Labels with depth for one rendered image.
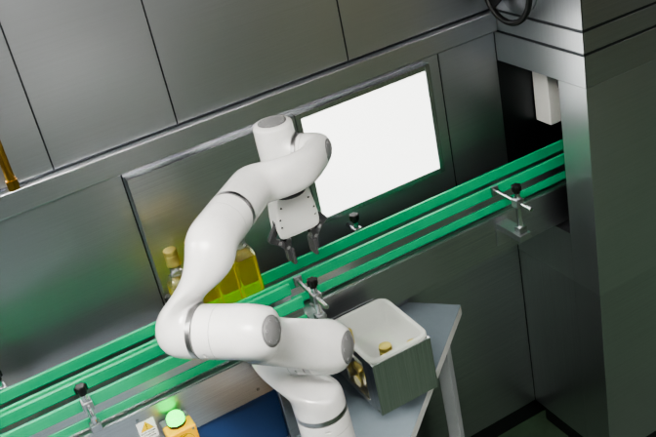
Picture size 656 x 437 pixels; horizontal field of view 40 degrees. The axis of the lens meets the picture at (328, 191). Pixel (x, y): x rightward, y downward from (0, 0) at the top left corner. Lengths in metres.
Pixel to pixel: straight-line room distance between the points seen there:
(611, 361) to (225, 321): 1.65
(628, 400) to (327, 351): 1.45
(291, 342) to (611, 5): 1.23
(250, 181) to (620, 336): 1.56
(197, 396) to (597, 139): 1.25
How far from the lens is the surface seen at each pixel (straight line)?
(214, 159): 2.33
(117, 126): 2.26
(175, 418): 2.22
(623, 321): 2.93
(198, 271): 1.58
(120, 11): 2.20
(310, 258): 2.46
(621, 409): 3.13
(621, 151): 2.64
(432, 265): 2.57
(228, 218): 1.61
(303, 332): 1.86
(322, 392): 2.04
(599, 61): 2.49
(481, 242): 2.64
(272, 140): 1.86
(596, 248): 2.71
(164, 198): 2.32
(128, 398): 2.23
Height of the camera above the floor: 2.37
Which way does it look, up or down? 27 degrees down
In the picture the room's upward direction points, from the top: 12 degrees counter-clockwise
